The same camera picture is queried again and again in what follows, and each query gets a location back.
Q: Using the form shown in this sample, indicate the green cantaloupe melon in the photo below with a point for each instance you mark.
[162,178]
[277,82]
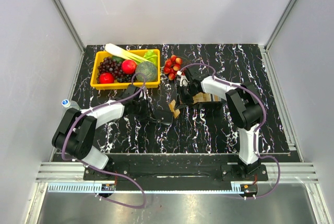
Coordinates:
[146,72]

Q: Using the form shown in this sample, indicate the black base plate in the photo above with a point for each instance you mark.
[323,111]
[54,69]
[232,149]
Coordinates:
[185,172]

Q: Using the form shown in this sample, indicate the green lettuce leaf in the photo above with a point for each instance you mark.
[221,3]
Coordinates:
[151,58]

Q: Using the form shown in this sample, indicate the aluminium frame rail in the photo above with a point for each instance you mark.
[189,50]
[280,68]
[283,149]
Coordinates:
[290,172]

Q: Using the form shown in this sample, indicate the green avocado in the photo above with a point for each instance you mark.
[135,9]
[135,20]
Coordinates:
[117,59]

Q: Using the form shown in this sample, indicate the black card box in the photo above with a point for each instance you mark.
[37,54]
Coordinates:
[207,101]

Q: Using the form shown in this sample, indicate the white green leek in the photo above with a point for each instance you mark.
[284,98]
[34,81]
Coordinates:
[122,53]

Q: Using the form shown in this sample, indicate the red apple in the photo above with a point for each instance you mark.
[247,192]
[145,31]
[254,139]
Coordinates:
[106,78]
[128,66]

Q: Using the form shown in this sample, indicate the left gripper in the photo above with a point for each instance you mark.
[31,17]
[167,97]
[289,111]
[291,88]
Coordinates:
[145,116]

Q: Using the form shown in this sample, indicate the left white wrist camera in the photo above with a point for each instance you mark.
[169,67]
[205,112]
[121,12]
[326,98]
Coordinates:
[143,94]

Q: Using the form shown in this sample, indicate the red apple upper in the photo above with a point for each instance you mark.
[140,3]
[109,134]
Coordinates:
[128,66]

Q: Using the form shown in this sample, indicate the black card holder wallet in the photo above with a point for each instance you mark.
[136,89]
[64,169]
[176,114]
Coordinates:
[161,117]

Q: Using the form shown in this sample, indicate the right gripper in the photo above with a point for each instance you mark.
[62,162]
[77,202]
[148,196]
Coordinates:
[181,98]

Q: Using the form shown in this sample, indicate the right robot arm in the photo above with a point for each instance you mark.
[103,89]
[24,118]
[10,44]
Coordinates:
[246,110]

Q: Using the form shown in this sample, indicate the yellow plastic basket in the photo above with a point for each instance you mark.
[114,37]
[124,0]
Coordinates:
[99,58]

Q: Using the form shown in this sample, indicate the purple grape bunch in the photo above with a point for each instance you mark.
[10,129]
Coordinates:
[109,66]

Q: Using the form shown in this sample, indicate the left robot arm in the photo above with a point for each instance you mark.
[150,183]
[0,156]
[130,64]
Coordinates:
[75,133]

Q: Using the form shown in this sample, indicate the red cherry bunch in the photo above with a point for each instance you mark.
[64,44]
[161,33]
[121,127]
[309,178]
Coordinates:
[172,66]

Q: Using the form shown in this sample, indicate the brown credit card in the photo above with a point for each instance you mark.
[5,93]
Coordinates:
[173,109]

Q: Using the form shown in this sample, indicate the red apple lower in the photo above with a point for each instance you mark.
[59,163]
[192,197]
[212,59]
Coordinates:
[106,78]

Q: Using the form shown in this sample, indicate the plastic water bottle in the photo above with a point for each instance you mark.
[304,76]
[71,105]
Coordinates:
[67,104]

